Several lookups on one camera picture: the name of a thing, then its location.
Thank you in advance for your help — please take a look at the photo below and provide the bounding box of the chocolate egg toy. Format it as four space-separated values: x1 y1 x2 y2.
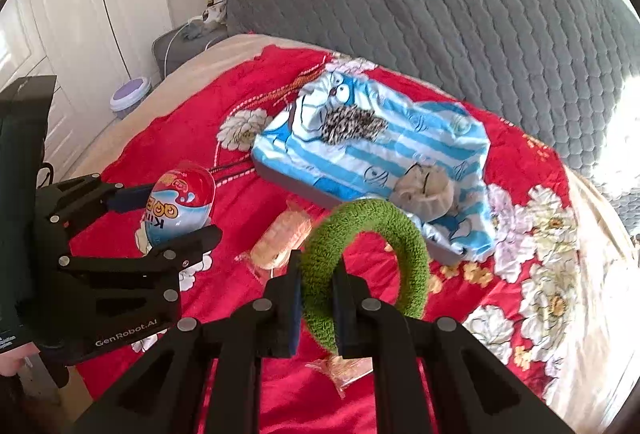
135 160 217 257

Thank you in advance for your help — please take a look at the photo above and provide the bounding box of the grey tray with striped cloth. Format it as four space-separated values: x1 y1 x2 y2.
251 68 496 262

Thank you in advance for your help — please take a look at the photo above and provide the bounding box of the leopard print scrunchie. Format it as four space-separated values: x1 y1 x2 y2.
320 105 388 145

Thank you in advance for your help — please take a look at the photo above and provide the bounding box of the person's left hand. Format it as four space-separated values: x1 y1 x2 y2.
0 343 41 377

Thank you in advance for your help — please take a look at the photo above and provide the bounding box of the beige sheer scrunchie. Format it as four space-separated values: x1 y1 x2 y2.
390 164 458 219

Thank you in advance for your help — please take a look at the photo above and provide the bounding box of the white cable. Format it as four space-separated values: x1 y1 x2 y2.
162 16 201 77

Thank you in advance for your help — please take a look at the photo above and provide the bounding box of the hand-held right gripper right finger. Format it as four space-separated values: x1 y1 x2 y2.
332 264 576 434

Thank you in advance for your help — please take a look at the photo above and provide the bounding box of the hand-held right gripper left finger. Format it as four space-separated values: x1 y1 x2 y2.
70 250 306 434

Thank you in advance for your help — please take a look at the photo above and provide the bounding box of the green fuzzy scrunchie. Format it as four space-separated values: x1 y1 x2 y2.
299 198 431 357

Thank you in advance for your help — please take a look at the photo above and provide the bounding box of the purple lidded container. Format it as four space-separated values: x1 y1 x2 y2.
110 76 152 121

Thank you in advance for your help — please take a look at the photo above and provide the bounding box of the white wardrobe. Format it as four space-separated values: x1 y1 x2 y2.
0 0 173 175

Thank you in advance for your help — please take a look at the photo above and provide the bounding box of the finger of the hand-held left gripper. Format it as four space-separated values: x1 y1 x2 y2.
57 225 223 287
34 173 157 235

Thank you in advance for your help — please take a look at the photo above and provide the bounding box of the grey quilted headboard cover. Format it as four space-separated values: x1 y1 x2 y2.
217 0 640 225

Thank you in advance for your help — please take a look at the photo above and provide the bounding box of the red floral blanket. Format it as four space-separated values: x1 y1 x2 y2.
67 44 571 434

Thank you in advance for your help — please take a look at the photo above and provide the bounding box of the clear snack packet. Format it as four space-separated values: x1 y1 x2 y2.
235 201 313 285
305 354 373 399

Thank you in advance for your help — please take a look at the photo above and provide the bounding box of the grey bedside stool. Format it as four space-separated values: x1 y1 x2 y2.
152 26 228 79

